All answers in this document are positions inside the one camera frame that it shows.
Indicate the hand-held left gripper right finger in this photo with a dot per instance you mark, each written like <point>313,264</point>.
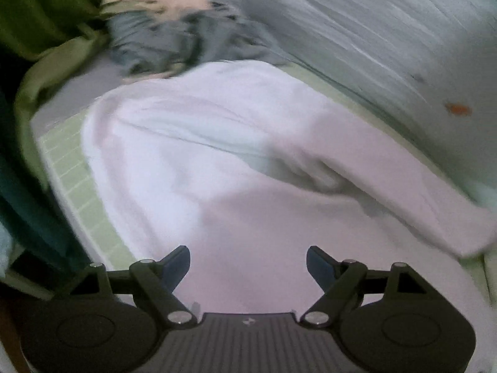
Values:
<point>320,269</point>

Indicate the dark teal cloth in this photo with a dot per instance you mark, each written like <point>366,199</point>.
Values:
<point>27,202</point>

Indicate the olive green cloth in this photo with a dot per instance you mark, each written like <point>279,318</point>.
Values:
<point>39,27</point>

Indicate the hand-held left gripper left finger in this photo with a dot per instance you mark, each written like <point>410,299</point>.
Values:
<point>176,267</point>

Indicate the carrot print quilt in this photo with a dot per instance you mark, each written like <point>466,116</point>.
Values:
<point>369,27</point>

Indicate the light pink shirt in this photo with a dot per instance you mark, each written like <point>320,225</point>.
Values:
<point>233,202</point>

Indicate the grey textured garment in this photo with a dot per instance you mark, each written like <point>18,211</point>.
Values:
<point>174,39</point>

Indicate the grey bed sheet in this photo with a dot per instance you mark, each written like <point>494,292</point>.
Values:
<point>66,93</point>

